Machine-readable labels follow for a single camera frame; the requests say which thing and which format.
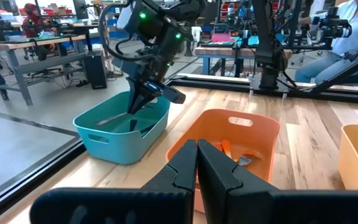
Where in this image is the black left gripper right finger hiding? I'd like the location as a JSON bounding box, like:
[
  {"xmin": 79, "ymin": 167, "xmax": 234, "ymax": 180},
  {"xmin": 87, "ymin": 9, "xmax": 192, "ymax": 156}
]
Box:
[{"xmin": 198, "ymin": 139, "xmax": 358, "ymax": 224}]

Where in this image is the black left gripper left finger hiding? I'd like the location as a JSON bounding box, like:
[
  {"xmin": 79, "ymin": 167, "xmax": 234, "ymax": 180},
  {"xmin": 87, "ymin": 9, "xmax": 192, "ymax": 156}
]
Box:
[{"xmin": 29, "ymin": 139, "xmax": 198, "ymax": 224}]

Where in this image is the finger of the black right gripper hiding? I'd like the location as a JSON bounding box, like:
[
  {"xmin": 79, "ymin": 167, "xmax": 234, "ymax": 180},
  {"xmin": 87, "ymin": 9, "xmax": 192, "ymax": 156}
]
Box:
[
  {"xmin": 126, "ymin": 77, "xmax": 155, "ymax": 115},
  {"xmin": 146, "ymin": 81, "xmax": 186, "ymax": 105}
]

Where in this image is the red handled fork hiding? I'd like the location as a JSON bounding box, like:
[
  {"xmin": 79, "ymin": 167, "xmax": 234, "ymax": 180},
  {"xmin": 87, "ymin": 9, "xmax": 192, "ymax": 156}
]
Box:
[
  {"xmin": 236, "ymin": 151, "xmax": 262, "ymax": 167},
  {"xmin": 218, "ymin": 139, "xmax": 235, "ymax": 160}
]

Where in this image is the black computer tower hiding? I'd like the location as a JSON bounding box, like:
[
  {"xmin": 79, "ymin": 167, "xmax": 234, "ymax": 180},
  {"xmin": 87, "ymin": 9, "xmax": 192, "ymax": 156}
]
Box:
[{"xmin": 83, "ymin": 51, "xmax": 108, "ymax": 90}]

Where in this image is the green plastic bin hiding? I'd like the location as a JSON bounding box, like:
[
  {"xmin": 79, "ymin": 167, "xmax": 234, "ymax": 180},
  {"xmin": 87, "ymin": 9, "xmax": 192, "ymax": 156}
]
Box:
[{"xmin": 72, "ymin": 90, "xmax": 171, "ymax": 166}]

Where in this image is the blue legged table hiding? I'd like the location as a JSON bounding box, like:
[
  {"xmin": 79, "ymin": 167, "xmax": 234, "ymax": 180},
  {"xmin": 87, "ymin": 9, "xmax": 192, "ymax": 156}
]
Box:
[{"xmin": 194, "ymin": 45, "xmax": 293, "ymax": 77}]

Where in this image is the orange plastic bin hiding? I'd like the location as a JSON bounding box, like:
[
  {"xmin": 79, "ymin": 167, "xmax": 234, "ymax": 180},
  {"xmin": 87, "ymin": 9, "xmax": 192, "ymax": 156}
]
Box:
[{"xmin": 165, "ymin": 108, "xmax": 281, "ymax": 214}]

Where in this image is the wooden top workbench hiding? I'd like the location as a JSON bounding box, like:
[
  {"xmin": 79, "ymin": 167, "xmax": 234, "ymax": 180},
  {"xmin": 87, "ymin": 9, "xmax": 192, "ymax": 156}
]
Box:
[{"xmin": 0, "ymin": 32, "xmax": 105, "ymax": 106}]

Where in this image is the yellow plastic bin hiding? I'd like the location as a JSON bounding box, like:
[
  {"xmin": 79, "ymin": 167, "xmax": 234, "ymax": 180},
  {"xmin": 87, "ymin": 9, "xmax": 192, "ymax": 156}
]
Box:
[{"xmin": 337, "ymin": 124, "xmax": 358, "ymax": 191}]

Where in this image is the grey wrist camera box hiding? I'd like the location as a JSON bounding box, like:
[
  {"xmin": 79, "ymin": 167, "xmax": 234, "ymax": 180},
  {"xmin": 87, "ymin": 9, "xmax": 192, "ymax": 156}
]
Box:
[{"xmin": 116, "ymin": 4, "xmax": 138, "ymax": 32}]

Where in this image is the black aluminium table frame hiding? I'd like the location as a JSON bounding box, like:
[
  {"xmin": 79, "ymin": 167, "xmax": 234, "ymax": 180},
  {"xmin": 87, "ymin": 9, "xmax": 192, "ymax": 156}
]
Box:
[{"xmin": 0, "ymin": 49, "xmax": 358, "ymax": 223}]

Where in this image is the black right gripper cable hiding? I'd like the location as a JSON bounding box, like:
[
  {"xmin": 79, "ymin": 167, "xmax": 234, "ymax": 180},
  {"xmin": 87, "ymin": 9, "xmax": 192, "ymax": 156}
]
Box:
[{"xmin": 98, "ymin": 1, "xmax": 155, "ymax": 63}]

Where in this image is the black camera rig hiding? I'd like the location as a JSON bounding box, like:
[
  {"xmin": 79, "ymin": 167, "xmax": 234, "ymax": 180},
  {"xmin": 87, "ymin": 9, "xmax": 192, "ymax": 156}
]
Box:
[{"xmin": 314, "ymin": 6, "xmax": 353, "ymax": 47}]

